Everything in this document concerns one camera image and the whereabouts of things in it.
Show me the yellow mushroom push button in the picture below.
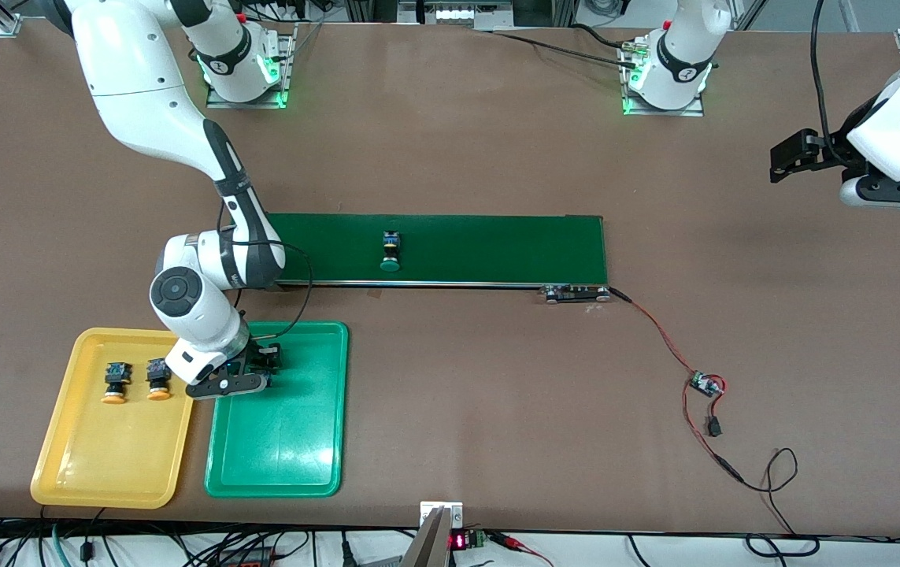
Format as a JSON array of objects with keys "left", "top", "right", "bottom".
[
  {"left": 100, "top": 361, "right": 129, "bottom": 406},
  {"left": 145, "top": 356, "right": 173, "bottom": 402}
]

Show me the red test lead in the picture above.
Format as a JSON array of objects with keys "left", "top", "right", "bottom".
[{"left": 489, "top": 532, "right": 553, "bottom": 567}]

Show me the green belt conveyor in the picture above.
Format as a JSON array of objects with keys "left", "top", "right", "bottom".
[{"left": 261, "top": 211, "right": 612, "bottom": 305}]

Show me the green plastic tray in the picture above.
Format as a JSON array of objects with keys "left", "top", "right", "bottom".
[{"left": 204, "top": 321, "right": 350, "bottom": 499}]

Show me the grey metal camera stand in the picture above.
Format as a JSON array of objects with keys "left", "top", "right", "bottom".
[{"left": 401, "top": 501, "right": 465, "bottom": 567}]

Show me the yellow plastic tray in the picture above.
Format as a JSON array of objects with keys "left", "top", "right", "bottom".
[{"left": 30, "top": 327, "right": 206, "bottom": 510}]

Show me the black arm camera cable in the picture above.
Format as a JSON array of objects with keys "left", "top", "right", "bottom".
[
  {"left": 809, "top": 0, "right": 852, "bottom": 166},
  {"left": 217, "top": 201, "right": 314, "bottom": 347}
]

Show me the red black power wire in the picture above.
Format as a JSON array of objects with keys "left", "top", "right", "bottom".
[{"left": 682, "top": 390, "right": 820, "bottom": 558}]

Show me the red black motor wire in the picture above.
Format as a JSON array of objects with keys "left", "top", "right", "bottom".
[{"left": 609, "top": 287, "right": 698, "bottom": 380}]

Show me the grey power strip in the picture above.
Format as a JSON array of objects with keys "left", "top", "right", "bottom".
[{"left": 396, "top": 0, "right": 515, "bottom": 31}]

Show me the small green circuit board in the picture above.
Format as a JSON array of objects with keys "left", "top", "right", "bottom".
[{"left": 690, "top": 370, "right": 728, "bottom": 398}]

